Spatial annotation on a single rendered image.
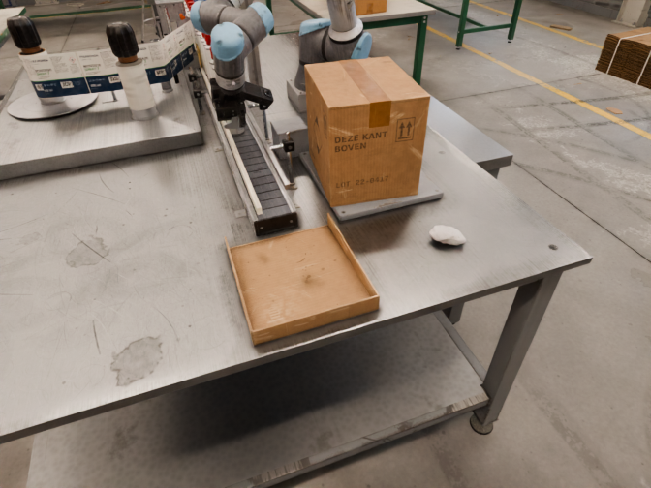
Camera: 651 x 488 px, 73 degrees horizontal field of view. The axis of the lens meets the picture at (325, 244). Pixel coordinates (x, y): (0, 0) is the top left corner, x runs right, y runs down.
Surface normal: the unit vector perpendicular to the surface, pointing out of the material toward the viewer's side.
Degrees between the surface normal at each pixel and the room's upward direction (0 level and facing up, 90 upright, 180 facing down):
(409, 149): 90
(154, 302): 0
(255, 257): 0
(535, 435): 0
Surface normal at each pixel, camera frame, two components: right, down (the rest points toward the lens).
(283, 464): -0.03, -0.76
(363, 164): 0.22, 0.62
